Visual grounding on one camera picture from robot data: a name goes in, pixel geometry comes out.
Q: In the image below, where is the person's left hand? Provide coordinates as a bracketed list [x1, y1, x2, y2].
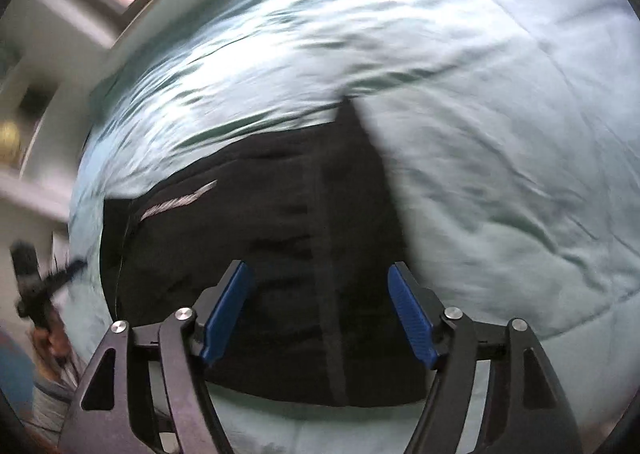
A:
[30, 309, 72, 378]

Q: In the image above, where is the black hooded jacket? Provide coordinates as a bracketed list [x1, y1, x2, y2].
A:
[100, 99, 426, 408]

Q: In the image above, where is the white built-in bookshelf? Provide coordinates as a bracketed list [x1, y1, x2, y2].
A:
[1, 0, 117, 222]

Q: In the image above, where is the light blue quilted duvet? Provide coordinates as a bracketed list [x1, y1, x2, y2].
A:
[65, 0, 639, 434]

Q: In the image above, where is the yellow desk globe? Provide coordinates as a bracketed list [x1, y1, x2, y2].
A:
[0, 121, 21, 161]

